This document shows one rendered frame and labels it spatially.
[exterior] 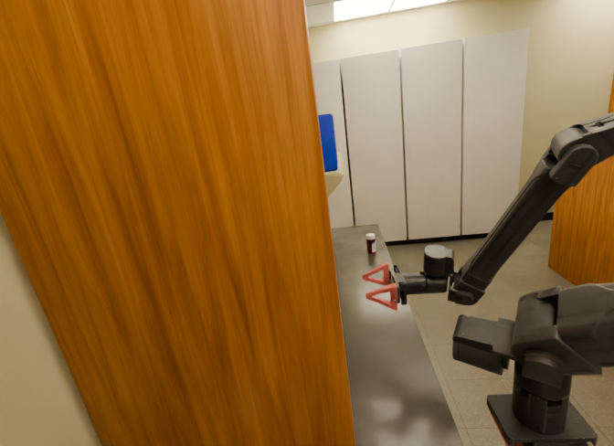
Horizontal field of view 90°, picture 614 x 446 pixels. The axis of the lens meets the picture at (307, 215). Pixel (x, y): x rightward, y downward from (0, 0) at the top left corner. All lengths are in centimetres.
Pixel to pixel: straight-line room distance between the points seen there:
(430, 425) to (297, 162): 64
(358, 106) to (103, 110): 324
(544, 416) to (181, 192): 54
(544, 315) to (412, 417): 49
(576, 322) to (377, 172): 335
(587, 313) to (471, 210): 368
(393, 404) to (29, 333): 74
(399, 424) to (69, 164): 79
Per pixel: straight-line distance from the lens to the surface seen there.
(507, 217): 75
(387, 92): 364
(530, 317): 43
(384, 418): 84
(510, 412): 56
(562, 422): 55
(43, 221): 61
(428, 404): 87
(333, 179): 49
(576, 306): 41
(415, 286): 85
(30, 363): 73
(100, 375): 71
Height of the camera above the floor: 159
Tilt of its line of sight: 17 degrees down
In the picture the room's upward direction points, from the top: 8 degrees counter-clockwise
